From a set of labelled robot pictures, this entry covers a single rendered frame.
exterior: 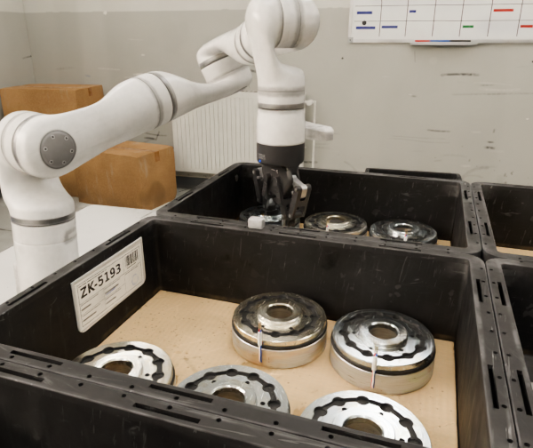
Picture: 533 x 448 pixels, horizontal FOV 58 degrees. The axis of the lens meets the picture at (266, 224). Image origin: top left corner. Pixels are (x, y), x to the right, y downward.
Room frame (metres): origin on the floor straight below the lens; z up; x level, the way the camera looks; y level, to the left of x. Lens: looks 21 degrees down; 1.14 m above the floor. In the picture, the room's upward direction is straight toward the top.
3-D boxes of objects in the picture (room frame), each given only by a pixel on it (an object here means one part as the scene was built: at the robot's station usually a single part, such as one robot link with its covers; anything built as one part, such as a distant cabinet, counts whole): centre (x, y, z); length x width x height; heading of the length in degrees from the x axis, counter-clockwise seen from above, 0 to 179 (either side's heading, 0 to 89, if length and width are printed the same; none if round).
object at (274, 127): (0.76, -0.04, 1.02); 0.11 x 0.09 x 0.06; 122
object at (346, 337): (0.42, -0.12, 0.86); 0.10 x 0.10 x 0.01
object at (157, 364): (0.36, 0.14, 0.86); 0.10 x 0.10 x 0.01
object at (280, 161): (0.75, -0.02, 0.95); 0.08 x 0.08 x 0.09
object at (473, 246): (0.67, -0.09, 0.92); 0.40 x 0.30 x 0.02; 71
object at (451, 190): (0.67, -0.09, 0.87); 0.40 x 0.30 x 0.11; 71
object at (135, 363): (0.36, 0.14, 0.86); 0.05 x 0.05 x 0.01
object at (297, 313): (0.46, -0.01, 0.86); 0.05 x 0.05 x 0.01
